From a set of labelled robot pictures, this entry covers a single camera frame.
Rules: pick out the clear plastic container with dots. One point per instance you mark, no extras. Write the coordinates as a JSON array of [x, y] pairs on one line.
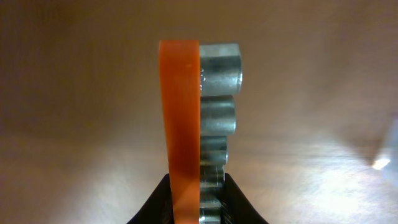
[[386, 160]]

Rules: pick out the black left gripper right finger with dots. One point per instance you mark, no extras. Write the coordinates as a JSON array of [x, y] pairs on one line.
[[236, 207]]

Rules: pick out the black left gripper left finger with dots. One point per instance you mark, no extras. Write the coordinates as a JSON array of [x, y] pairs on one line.
[[158, 207]]

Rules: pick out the orange socket bit rail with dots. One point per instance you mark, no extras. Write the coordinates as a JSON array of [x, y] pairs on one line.
[[198, 83]]

